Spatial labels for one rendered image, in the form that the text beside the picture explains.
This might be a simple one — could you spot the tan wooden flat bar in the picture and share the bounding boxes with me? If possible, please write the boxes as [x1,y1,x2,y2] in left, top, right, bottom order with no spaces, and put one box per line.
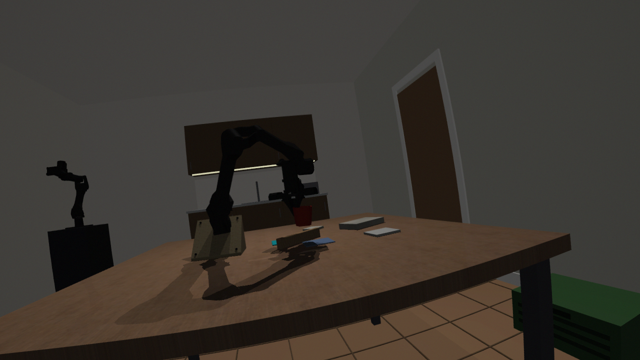
[276,227,320,249]

